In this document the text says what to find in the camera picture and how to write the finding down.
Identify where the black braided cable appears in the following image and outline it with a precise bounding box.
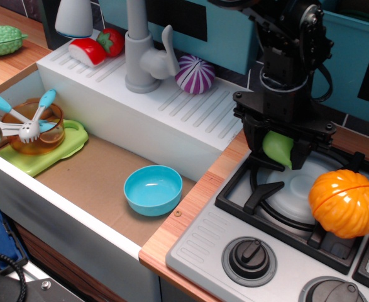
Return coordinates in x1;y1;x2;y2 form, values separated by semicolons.
0;251;28;302

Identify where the blue handled white spatula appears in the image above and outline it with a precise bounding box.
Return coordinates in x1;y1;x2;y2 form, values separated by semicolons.
0;96;45;136

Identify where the red toy strawberry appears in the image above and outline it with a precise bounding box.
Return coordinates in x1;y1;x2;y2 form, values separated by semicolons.
96;28;124;57

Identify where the teal box right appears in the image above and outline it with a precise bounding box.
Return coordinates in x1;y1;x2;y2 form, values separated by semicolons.
322;11;369;121

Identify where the purple striped toy onion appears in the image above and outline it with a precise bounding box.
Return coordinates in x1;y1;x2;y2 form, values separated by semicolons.
175;55;216;94

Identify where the blue plastic bowl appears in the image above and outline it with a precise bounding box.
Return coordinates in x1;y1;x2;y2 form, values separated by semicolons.
124;165;183;217

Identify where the teal box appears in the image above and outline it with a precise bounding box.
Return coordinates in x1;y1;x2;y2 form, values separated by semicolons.
97;0;260;76
322;11;369;121

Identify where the green plastic cutting board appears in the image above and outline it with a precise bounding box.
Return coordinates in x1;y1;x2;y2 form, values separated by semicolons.
0;120;89;177

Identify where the teal box left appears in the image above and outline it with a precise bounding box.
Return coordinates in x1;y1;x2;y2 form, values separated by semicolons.
97;0;260;76

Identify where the white sink unit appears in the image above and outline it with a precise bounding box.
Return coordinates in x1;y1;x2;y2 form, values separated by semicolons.
0;46;242;301

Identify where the green toy pear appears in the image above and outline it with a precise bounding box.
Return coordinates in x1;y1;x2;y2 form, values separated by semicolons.
262;131;294;169

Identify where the green toy bitter gourd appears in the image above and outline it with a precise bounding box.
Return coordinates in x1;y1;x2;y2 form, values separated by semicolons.
0;25;28;56

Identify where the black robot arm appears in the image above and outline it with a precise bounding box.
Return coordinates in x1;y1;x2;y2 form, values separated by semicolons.
213;1;336;171

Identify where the red white toy radish slice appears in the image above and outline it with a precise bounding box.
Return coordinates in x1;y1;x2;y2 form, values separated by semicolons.
68;38;106;68

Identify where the grey toy faucet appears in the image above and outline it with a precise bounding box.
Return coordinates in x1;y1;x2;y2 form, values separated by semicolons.
125;1;180;94

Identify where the black stove burner grate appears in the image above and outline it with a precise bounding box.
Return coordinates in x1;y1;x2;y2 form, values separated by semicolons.
215;147;369;274

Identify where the orange toy pumpkin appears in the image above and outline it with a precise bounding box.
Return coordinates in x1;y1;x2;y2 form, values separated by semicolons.
308;169;369;239

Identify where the blue handled slotted spoon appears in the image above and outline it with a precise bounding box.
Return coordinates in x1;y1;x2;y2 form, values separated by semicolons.
19;89;56;143

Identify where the orange transparent cup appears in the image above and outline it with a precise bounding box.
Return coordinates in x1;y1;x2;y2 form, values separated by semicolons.
1;101;66;155

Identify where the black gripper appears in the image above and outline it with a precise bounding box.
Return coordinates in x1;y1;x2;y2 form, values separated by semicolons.
233;73;336;170

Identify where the grey stove knob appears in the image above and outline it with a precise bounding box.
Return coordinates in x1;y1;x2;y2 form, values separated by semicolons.
298;276;367;302
221;237;277;288

